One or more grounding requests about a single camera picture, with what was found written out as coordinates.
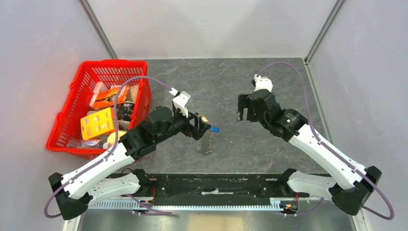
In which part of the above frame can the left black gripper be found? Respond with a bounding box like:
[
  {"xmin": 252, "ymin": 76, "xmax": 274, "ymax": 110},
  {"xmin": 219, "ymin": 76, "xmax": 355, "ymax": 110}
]
[{"xmin": 155, "ymin": 106, "xmax": 211, "ymax": 144}]

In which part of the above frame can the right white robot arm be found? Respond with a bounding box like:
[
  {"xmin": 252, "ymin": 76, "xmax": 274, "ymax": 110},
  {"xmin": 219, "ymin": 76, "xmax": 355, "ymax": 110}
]
[{"xmin": 238, "ymin": 90, "xmax": 382, "ymax": 216}]

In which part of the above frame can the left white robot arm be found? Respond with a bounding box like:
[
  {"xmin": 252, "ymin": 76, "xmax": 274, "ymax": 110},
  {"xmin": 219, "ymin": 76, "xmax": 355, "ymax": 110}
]
[{"xmin": 44, "ymin": 106, "xmax": 211, "ymax": 220}]

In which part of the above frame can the dark jar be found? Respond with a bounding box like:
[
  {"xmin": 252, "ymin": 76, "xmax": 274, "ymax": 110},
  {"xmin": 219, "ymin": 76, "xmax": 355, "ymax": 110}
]
[{"xmin": 116, "ymin": 101, "xmax": 135, "ymax": 122}]

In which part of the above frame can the yellow round sponge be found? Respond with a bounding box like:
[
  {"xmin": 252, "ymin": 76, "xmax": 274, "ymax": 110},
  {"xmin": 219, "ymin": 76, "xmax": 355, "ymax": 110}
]
[{"xmin": 106, "ymin": 130, "xmax": 126, "ymax": 146}]

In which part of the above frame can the yellow orange box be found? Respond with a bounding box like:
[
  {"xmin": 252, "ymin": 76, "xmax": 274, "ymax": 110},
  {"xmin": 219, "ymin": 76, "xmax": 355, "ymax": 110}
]
[{"xmin": 80, "ymin": 107, "xmax": 118, "ymax": 140}]

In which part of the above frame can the clear plastic bottle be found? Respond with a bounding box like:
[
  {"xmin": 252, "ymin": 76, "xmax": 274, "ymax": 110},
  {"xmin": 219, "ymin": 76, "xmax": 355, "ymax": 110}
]
[{"xmin": 66, "ymin": 140, "xmax": 112, "ymax": 149}]

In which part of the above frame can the red plastic basket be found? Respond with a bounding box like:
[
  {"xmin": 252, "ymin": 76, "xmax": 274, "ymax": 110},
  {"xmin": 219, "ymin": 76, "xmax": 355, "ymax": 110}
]
[{"xmin": 46, "ymin": 59, "xmax": 152, "ymax": 160}]

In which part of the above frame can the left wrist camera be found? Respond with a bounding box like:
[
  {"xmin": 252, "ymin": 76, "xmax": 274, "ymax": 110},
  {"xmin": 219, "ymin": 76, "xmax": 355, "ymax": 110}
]
[{"xmin": 169, "ymin": 88, "xmax": 191, "ymax": 118}]

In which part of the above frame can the aluminium rail frame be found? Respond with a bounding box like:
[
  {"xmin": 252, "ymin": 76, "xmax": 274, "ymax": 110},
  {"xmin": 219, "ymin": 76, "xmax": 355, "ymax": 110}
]
[{"xmin": 64, "ymin": 178, "xmax": 364, "ymax": 231}]

